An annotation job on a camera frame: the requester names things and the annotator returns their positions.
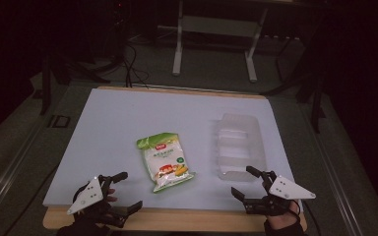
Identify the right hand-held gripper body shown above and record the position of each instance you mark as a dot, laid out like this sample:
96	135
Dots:
287	189

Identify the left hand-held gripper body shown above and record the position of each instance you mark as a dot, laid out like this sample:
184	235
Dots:
90	193

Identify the person's left hand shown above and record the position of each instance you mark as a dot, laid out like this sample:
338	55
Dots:
111	198

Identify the person's right hand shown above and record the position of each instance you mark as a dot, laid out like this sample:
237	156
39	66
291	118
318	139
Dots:
282	221

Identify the clear plastic tray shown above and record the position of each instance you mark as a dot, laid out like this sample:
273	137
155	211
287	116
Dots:
242	147

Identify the white table mat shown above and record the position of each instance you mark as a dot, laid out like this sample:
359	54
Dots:
118	131

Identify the green and white snack packet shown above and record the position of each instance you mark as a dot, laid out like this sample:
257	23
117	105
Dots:
166	161

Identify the black rectangular floor plate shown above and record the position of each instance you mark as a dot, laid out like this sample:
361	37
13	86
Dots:
59	121

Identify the black metal stand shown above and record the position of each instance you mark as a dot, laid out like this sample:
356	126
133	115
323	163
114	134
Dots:
46	85
315	105

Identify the grey metal rail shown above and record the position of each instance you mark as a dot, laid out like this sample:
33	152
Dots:
338	193
10	173

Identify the white metal desk frame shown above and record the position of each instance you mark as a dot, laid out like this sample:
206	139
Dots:
216	26

